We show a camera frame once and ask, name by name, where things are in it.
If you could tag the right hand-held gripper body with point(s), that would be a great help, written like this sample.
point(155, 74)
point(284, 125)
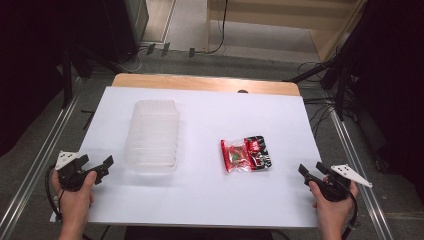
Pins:
point(336, 183)

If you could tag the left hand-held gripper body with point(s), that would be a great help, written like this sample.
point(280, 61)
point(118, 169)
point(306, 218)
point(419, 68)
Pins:
point(71, 173)

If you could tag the person's right hand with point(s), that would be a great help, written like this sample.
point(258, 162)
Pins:
point(333, 210)

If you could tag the person's left hand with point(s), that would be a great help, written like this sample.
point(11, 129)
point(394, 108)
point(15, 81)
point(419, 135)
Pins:
point(75, 203)

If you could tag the clear plastic container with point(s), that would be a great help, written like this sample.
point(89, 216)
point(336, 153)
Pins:
point(152, 136)

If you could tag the red and black snack packet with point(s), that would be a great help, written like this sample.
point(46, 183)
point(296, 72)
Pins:
point(246, 154)

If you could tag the black metal stand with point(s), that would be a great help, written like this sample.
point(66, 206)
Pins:
point(333, 76)

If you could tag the white table cover sheet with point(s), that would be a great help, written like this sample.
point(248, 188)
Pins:
point(200, 200)

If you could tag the small dark knob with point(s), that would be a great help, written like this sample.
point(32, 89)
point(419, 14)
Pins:
point(243, 91)

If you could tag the black curtain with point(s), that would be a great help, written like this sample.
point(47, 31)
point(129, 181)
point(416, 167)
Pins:
point(393, 83)
point(30, 66)

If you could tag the person's dark clothing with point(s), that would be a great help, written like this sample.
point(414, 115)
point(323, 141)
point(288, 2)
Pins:
point(200, 234)

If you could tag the wooden table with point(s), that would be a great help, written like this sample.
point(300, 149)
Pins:
point(200, 82)

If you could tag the black cabinet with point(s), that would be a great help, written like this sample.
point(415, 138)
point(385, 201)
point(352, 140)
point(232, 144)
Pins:
point(123, 26)

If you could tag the light wooden furniture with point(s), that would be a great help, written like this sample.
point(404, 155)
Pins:
point(300, 23)

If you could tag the silver metal rail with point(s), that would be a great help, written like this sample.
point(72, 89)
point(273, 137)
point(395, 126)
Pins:
point(360, 166)
point(36, 160)

